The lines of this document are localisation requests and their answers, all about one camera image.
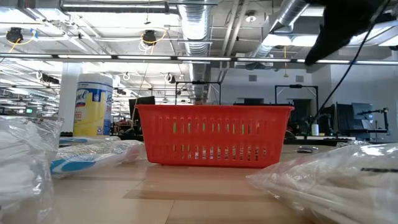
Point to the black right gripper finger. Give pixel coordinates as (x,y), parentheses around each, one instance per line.
(326,40)

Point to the white vanity pack bag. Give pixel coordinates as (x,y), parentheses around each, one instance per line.
(342,186)
(25,161)

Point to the rectangular ceiling light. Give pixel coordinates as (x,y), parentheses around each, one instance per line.
(280,40)

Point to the black monitor back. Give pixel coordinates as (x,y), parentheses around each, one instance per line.
(342,118)

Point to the grey computer monitor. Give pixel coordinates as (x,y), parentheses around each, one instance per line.
(362,113)

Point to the white cup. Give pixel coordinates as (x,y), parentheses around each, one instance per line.
(315,129)

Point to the red plastic slotted basket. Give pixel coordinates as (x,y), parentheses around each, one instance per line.
(214,112)

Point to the long linear light bar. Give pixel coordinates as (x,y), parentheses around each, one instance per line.
(146,57)

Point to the black computer monitor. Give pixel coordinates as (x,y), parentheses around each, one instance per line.
(141,100)

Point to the yellow disinfecting wipes canister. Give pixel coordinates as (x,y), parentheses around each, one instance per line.
(91,109)

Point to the blue toothbrush in clear wrap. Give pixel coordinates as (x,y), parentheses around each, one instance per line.
(93,154)

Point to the silver ventilation duct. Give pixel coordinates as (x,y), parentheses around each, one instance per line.
(289,14)
(196,31)

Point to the black robot station frame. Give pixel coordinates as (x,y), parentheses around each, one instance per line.
(297,86)
(199,82)

